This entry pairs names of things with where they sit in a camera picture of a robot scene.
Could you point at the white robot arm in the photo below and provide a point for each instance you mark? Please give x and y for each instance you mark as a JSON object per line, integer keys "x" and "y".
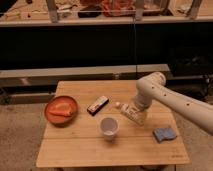
{"x": 152, "y": 87}

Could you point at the wooden table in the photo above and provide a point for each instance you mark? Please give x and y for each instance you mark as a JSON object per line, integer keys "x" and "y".
{"x": 81, "y": 144}

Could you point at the orange carrot piece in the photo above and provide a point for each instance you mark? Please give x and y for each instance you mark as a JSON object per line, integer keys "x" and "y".
{"x": 61, "y": 109}

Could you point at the orange bowl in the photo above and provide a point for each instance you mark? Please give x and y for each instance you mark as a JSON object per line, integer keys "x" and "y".
{"x": 61, "y": 121}

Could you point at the white plastic bottle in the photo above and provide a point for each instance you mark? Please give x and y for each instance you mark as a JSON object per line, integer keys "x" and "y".
{"x": 132, "y": 113}

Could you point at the white paper cup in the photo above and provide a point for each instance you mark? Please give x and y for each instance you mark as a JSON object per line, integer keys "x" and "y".
{"x": 109, "y": 128}

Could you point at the metal shelf frame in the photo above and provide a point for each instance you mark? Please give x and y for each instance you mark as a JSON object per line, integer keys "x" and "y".
{"x": 24, "y": 13}

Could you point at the blue sponge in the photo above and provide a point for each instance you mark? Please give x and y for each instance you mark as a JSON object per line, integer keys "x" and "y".
{"x": 164, "y": 134}

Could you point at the red cloth on shelf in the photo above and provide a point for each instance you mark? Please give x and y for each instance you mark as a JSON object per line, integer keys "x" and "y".
{"x": 117, "y": 8}

